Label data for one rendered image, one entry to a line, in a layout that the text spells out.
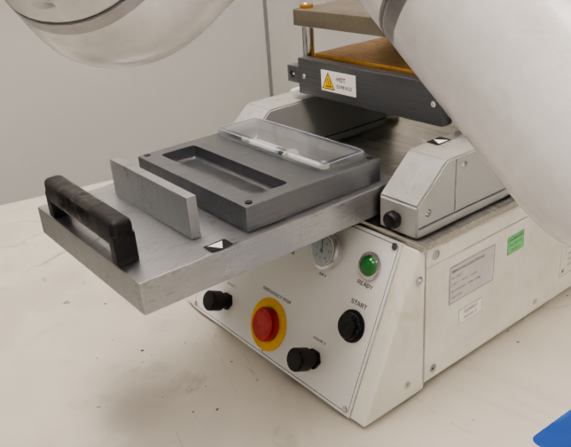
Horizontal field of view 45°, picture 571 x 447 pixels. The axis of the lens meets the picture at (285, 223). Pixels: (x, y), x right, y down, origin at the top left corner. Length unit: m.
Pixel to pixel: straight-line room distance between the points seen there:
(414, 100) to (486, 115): 0.45
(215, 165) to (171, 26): 0.33
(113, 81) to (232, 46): 0.42
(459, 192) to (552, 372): 0.24
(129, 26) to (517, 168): 0.24
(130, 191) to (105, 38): 0.29
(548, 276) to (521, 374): 0.14
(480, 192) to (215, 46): 1.72
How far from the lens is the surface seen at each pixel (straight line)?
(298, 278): 0.77
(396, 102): 0.76
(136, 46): 0.43
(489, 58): 0.29
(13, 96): 2.22
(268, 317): 0.79
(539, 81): 0.28
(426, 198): 0.66
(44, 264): 1.12
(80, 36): 0.42
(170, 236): 0.62
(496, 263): 0.78
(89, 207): 0.60
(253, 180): 0.68
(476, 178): 0.71
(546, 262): 0.87
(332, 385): 0.73
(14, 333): 0.97
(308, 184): 0.63
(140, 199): 0.67
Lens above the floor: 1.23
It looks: 25 degrees down
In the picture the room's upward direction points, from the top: 4 degrees counter-clockwise
